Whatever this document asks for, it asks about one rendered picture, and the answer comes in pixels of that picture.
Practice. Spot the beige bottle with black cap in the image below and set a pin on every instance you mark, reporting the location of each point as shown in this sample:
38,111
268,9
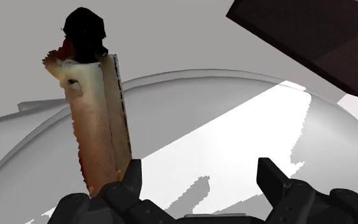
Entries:
96,124

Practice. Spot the white toilet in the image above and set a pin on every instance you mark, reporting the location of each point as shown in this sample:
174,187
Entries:
181,108

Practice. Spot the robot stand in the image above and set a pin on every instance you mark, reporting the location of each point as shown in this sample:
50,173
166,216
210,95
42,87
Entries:
315,34

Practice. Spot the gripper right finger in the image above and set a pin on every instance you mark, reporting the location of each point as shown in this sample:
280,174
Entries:
290,198

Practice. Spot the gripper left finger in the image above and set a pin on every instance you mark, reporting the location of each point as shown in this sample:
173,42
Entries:
123,201

